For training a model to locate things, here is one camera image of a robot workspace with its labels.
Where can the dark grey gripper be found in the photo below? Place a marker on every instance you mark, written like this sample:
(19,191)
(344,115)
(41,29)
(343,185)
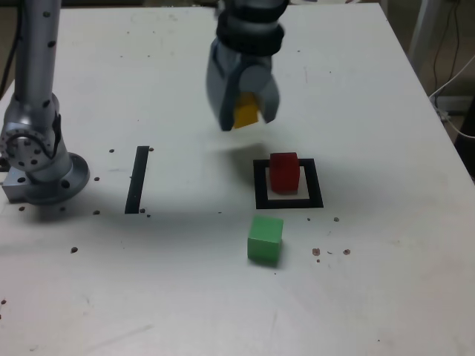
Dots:
(257,60)

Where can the yellow cube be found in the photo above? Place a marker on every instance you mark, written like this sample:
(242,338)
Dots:
(245,115)

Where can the red cube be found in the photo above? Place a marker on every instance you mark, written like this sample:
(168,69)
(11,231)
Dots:
(284,174)

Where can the green cube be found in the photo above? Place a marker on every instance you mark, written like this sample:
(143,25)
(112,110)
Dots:
(264,241)

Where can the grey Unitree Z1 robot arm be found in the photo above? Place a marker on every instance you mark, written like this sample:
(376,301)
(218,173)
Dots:
(33,55)

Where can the black tape square outline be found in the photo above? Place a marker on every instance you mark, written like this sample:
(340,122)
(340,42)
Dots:
(259,185)

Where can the black tape strip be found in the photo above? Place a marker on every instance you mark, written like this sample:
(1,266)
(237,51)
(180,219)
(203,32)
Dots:
(136,181)

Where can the white furniture leg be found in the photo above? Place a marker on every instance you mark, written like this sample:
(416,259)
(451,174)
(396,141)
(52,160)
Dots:
(421,33)

